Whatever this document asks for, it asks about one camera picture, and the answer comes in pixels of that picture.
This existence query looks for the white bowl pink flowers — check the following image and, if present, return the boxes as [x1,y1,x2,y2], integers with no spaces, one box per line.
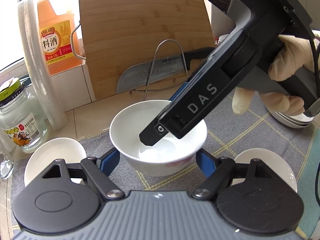
[109,99,208,177]

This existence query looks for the plain white bowl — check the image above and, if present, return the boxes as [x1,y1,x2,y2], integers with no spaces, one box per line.
[234,148,297,192]

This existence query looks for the white plate with fruit print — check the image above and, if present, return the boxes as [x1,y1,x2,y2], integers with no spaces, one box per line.
[276,112,314,125]

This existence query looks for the grey checked dish mat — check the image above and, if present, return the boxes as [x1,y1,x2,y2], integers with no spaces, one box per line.
[10,89,320,238]

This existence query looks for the stacked white plate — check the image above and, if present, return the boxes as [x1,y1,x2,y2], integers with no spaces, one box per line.
[267,108,311,129]
[267,109,314,129]

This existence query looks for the bamboo cutting board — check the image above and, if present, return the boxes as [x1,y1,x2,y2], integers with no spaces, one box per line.
[79,0,214,100]

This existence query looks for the clear glass jar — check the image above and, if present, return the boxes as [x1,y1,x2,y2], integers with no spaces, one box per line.
[1,77,48,154]

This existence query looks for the clear glass mug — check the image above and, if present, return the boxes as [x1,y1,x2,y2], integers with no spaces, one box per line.
[0,141,15,180]

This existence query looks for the orange cooking wine jug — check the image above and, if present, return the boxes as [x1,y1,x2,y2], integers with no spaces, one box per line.
[37,0,82,75]

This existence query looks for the plastic wrap roll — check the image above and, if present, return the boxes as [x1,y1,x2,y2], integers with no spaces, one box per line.
[17,0,67,130]

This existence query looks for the metal wire rack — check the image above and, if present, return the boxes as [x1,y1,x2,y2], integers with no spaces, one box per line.
[116,39,189,98]

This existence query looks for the steel cleaver black handle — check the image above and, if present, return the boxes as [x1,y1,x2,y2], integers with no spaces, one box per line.
[116,47,214,94]

